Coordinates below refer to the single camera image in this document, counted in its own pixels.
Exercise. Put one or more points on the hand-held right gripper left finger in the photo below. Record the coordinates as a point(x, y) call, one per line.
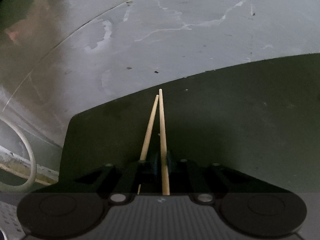
point(153, 165)

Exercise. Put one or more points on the curved wooden frame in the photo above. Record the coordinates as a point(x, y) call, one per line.
point(25, 172)

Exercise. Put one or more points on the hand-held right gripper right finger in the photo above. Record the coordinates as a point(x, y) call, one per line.
point(172, 166)

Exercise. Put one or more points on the wooden chopstick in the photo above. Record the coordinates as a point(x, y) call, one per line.
point(162, 130)
point(150, 125)

